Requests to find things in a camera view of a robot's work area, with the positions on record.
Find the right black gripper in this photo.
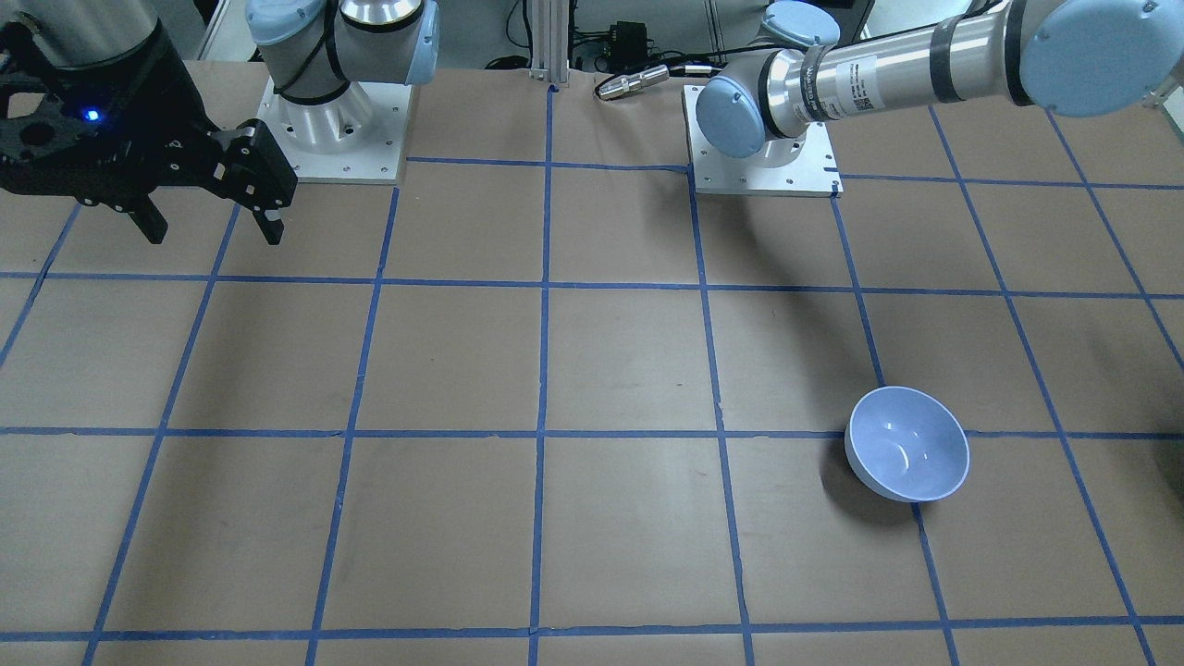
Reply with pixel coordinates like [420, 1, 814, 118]
[1, 24, 297, 246]

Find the silver metal connector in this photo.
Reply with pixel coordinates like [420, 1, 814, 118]
[596, 65, 670, 102]

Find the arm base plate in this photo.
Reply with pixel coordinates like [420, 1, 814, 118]
[257, 81, 417, 185]
[684, 85, 843, 197]

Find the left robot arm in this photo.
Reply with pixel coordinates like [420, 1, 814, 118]
[686, 1, 1183, 159]

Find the aluminium frame post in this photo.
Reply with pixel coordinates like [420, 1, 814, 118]
[525, 0, 574, 88]

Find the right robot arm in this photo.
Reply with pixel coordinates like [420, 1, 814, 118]
[4, 1, 439, 245]

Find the blue bowl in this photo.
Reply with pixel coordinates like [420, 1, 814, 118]
[843, 385, 971, 502]

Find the black power adapter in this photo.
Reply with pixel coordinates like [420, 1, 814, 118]
[605, 21, 648, 70]

